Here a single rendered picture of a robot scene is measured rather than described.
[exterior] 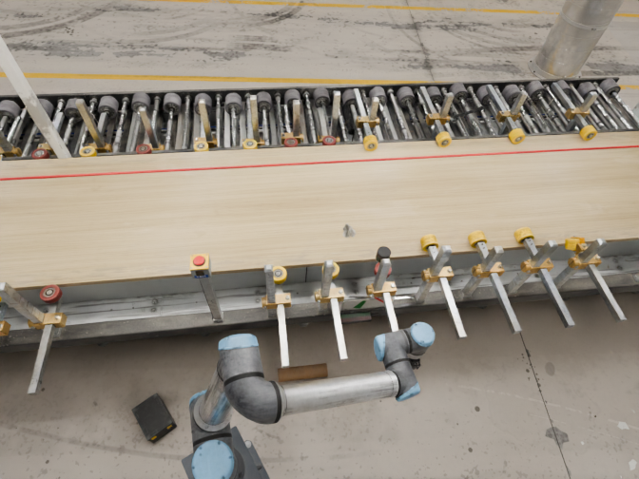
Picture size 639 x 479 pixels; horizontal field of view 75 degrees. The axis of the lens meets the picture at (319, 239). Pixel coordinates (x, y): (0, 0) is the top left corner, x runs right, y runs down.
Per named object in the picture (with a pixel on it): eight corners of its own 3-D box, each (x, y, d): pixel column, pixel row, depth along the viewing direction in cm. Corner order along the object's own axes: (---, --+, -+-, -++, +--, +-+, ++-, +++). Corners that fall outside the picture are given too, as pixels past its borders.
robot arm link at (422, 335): (405, 323, 151) (430, 316, 153) (398, 335, 161) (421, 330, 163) (416, 347, 146) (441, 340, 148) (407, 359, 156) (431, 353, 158)
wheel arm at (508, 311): (519, 333, 180) (523, 330, 177) (511, 334, 180) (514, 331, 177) (479, 239, 208) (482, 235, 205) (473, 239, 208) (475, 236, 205)
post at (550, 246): (512, 296, 220) (559, 245, 181) (505, 296, 220) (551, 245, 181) (509, 290, 222) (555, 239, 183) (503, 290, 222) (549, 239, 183)
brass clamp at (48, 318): (65, 328, 182) (59, 323, 178) (31, 331, 181) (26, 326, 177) (67, 315, 186) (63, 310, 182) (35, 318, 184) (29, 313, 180)
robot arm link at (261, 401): (237, 424, 106) (430, 391, 140) (230, 376, 112) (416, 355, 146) (224, 436, 113) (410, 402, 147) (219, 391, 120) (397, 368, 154)
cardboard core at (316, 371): (328, 373, 250) (278, 379, 246) (327, 378, 256) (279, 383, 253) (326, 361, 254) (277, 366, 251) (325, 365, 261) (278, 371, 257)
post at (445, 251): (422, 301, 212) (453, 250, 173) (416, 302, 212) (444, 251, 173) (420, 296, 214) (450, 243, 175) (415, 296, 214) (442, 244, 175)
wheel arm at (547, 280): (571, 327, 183) (576, 324, 180) (564, 328, 183) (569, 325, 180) (526, 236, 211) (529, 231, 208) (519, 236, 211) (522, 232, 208)
